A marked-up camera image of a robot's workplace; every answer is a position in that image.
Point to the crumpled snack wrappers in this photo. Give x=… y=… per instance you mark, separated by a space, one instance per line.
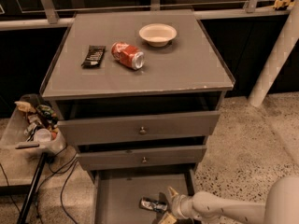
x=38 y=117

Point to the white diagonal post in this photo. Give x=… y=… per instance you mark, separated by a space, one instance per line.
x=286 y=41

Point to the grey drawer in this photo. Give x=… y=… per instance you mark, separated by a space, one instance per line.
x=119 y=192
x=109 y=160
x=138 y=128

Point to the white paper bowl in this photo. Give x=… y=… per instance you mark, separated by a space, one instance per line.
x=158 y=34

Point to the clear plastic bin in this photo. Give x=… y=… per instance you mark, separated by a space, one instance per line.
x=14 y=137

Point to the black stand leg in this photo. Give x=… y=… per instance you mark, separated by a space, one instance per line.
x=32 y=189

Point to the red soda can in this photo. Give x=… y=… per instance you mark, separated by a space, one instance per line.
x=128 y=55

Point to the black snack bar packet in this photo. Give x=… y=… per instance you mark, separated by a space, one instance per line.
x=94 y=56

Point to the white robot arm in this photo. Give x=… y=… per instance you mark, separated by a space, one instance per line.
x=281 y=206

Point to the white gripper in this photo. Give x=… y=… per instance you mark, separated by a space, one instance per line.
x=177 y=205

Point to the grey drawer cabinet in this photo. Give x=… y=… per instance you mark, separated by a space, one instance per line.
x=186 y=75

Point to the grey bottom drawer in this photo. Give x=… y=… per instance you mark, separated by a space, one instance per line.
x=119 y=192

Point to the white plastic cup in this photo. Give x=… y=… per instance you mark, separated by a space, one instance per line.
x=42 y=135

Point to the silver blue redbull can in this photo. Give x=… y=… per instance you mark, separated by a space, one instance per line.
x=153 y=205

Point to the grey top drawer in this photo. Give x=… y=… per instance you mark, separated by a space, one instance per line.
x=138 y=128

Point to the yellow black clamp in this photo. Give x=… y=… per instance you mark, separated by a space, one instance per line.
x=282 y=4

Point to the grey middle drawer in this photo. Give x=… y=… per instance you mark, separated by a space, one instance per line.
x=109 y=160

